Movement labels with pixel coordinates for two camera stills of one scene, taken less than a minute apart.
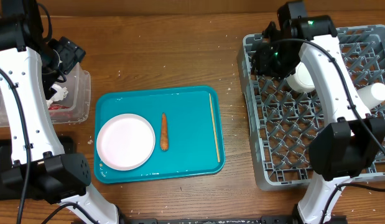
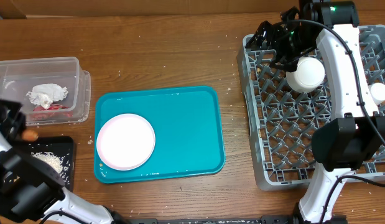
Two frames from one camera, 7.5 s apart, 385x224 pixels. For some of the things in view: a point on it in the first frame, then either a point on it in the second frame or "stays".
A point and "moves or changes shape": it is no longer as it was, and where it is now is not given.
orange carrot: x=164 y=142 moves or changes shape
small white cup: x=374 y=94 stays
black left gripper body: x=69 y=54 -> x=7 y=117
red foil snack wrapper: x=60 y=112 stays
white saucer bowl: x=301 y=80 stays
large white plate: x=125 y=142 stays
